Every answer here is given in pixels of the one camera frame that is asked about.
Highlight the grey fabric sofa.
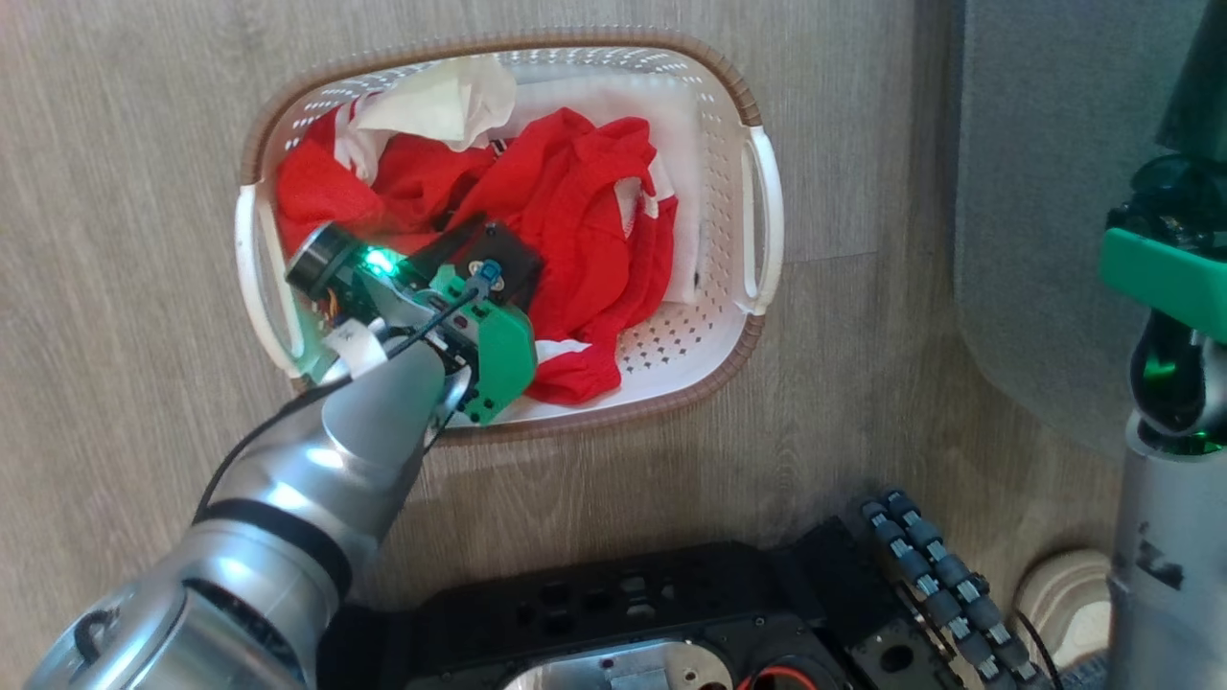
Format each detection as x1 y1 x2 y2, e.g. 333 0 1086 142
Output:
954 0 1227 461

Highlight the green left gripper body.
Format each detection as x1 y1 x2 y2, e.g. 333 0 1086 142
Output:
286 220 540 426

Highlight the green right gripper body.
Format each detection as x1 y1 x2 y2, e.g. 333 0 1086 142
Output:
1100 153 1227 453

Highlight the red garment with white stripes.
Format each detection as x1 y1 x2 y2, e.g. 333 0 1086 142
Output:
276 107 680 405

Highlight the thin black cable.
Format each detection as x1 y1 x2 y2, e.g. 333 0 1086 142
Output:
195 283 485 523

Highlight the cream white cloth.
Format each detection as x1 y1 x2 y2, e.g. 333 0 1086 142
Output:
334 55 519 183

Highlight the black roller wheel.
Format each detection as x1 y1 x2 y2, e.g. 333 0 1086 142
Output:
861 489 1048 690

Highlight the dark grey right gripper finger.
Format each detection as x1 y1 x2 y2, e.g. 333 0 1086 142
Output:
1155 0 1227 159

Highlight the white basket with brown rim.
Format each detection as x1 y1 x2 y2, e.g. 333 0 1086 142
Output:
235 34 785 444

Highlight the beige round disc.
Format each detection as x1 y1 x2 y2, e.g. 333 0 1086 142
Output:
1014 549 1113 672

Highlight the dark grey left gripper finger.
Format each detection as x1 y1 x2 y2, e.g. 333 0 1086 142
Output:
401 215 492 281

